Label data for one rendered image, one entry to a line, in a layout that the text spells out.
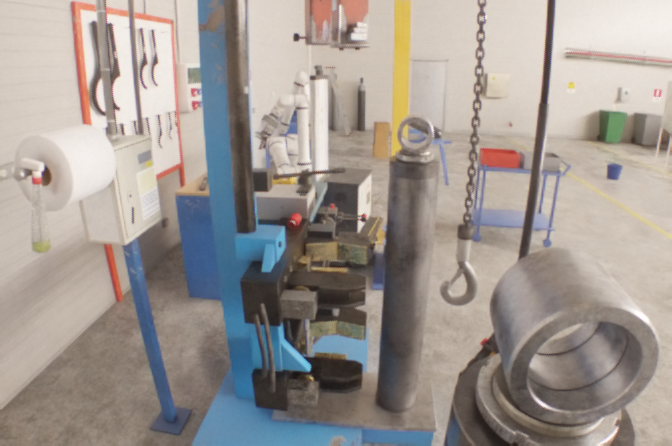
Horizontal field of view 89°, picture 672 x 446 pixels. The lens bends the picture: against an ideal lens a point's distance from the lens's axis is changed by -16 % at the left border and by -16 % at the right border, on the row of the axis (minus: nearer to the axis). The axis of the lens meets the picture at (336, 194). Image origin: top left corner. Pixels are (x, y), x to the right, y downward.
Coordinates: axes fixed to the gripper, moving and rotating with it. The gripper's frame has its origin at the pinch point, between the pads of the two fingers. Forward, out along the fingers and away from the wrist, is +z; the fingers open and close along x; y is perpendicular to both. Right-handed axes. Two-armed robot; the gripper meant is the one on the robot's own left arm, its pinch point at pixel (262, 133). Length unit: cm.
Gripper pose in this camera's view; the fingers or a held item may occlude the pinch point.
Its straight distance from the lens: 318.4
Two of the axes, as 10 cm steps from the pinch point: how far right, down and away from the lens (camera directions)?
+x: 7.3, 5.1, 4.5
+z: -5.1, 8.5, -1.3
